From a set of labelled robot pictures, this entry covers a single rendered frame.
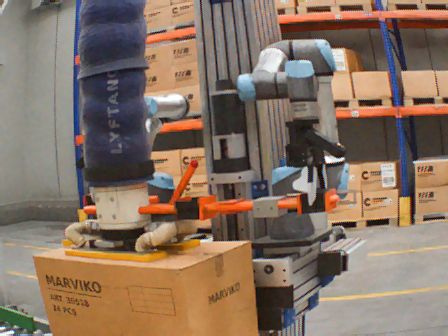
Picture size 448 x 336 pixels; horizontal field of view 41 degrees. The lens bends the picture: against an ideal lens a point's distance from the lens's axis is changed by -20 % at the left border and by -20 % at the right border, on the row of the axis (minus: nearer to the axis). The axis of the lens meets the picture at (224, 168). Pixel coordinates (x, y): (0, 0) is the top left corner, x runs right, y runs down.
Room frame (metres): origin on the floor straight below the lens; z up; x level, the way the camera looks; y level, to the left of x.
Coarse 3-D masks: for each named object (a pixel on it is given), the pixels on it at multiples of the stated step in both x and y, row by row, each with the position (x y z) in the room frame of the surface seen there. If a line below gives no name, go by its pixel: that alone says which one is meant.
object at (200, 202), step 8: (176, 200) 1.91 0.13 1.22; (184, 200) 1.95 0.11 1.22; (192, 200) 1.97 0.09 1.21; (200, 200) 1.87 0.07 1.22; (208, 200) 1.91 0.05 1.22; (176, 208) 1.90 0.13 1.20; (184, 208) 1.89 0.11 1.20; (192, 208) 1.88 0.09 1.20; (200, 208) 1.87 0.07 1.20; (176, 216) 1.90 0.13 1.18; (184, 216) 1.89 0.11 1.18; (192, 216) 1.88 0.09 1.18; (208, 216) 1.90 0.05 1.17; (216, 216) 1.94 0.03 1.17
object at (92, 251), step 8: (72, 248) 1.99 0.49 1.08; (80, 248) 1.98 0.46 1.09; (88, 248) 1.98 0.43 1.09; (96, 248) 1.98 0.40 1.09; (104, 248) 1.97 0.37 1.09; (112, 248) 1.97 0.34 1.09; (120, 248) 1.96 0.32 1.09; (128, 248) 1.91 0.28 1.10; (88, 256) 1.94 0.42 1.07; (96, 256) 1.93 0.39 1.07; (104, 256) 1.91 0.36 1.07; (112, 256) 1.90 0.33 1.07; (120, 256) 1.88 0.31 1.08; (128, 256) 1.87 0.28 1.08; (136, 256) 1.86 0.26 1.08; (144, 256) 1.84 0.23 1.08; (152, 256) 1.86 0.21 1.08; (160, 256) 1.89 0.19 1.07
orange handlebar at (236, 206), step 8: (152, 200) 2.25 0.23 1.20; (232, 200) 1.88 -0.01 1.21; (240, 200) 1.87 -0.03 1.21; (280, 200) 1.79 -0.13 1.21; (288, 200) 1.77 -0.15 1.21; (296, 200) 1.76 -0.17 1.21; (336, 200) 1.73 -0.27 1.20; (88, 208) 2.08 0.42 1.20; (144, 208) 1.97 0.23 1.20; (152, 208) 1.96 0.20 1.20; (160, 208) 1.94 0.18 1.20; (168, 208) 1.93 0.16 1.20; (208, 208) 1.87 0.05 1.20; (216, 208) 1.86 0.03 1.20; (224, 208) 1.85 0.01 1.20; (232, 208) 1.84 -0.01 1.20; (240, 208) 1.83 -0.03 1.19; (248, 208) 1.82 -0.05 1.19; (280, 208) 1.79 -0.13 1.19
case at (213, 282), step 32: (64, 256) 1.97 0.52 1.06; (192, 256) 1.89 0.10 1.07; (224, 256) 1.93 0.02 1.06; (64, 288) 1.94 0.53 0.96; (96, 288) 1.87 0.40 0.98; (128, 288) 1.81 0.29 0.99; (160, 288) 1.76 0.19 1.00; (192, 288) 1.76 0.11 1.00; (224, 288) 1.91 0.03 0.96; (64, 320) 1.96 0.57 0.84; (96, 320) 1.89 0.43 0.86; (128, 320) 1.83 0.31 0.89; (160, 320) 1.77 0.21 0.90; (192, 320) 1.74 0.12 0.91; (224, 320) 1.89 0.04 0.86; (256, 320) 2.08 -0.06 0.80
